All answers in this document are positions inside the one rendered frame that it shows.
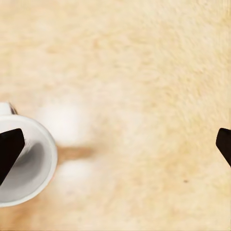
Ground coffee cup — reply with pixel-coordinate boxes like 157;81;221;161
0;102;58;207

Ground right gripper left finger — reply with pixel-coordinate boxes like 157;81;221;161
0;128;25;186

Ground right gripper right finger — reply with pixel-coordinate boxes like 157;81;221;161
216;128;231;166

